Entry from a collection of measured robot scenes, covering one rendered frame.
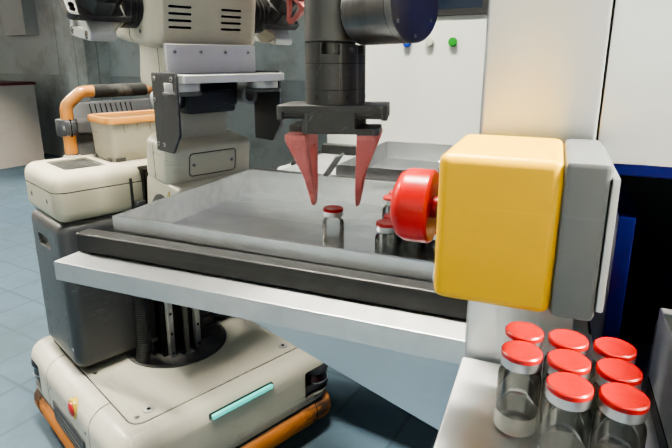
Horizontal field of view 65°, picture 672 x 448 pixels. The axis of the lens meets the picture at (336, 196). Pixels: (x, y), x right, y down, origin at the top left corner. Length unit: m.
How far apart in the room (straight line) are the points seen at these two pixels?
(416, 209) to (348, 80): 0.24
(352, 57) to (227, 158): 0.81
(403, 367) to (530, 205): 0.31
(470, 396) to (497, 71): 0.19
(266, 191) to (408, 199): 0.52
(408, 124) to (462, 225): 1.15
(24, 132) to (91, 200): 4.94
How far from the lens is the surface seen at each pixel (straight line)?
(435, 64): 1.36
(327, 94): 0.49
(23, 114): 6.32
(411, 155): 1.04
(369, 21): 0.44
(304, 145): 0.49
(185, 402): 1.40
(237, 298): 0.46
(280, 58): 4.38
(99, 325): 1.52
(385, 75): 1.42
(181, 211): 0.67
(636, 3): 0.33
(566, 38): 0.33
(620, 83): 0.33
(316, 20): 0.49
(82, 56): 5.75
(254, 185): 0.78
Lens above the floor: 1.07
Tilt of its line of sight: 15 degrees down
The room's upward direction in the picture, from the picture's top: straight up
